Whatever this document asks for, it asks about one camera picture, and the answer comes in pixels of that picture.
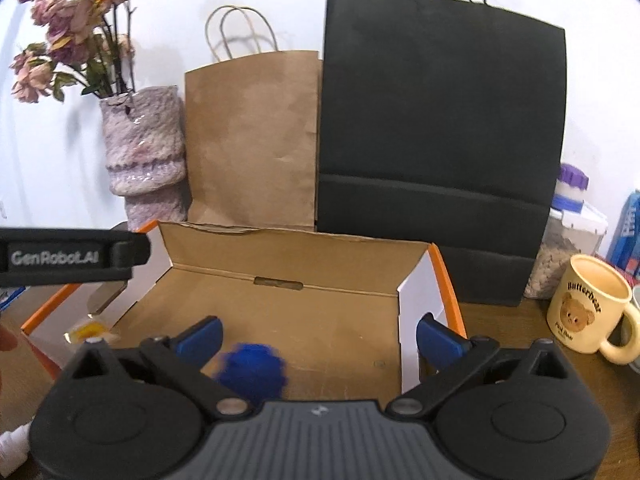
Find red cardboard box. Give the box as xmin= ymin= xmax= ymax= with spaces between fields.
xmin=20 ymin=219 xmax=468 ymax=403

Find brown paper bag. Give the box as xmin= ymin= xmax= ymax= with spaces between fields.
xmin=184 ymin=5 xmax=323 ymax=233

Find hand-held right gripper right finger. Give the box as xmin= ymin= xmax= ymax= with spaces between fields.
xmin=387 ymin=312 xmax=583 ymax=418

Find clear jar purple lid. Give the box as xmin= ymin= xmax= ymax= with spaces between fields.
xmin=522 ymin=162 xmax=610 ymax=301

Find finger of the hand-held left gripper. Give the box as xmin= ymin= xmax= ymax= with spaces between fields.
xmin=0 ymin=227 xmax=152 ymax=287

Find pale grey cup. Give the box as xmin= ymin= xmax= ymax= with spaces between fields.
xmin=620 ymin=285 xmax=640 ymax=376

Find yellow wrapped candy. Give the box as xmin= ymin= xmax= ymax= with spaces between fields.
xmin=64 ymin=317 xmax=118 ymax=346

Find cream bear mug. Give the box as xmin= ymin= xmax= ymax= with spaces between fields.
xmin=546 ymin=254 xmax=640 ymax=367

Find pink textured vase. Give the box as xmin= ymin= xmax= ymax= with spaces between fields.
xmin=100 ymin=86 xmax=190 ymax=231

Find blue snack packet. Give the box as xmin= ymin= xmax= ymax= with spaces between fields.
xmin=612 ymin=191 xmax=640 ymax=273

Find blue fuzzy ball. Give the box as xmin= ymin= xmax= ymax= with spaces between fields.
xmin=214 ymin=342 xmax=288 ymax=403

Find dried pink flowers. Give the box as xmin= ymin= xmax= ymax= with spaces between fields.
xmin=11 ymin=0 xmax=138 ymax=104

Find black paper bag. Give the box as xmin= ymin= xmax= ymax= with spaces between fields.
xmin=315 ymin=0 xmax=568 ymax=306

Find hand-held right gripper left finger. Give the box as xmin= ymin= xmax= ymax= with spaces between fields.
xmin=62 ymin=316 xmax=251 ymax=418

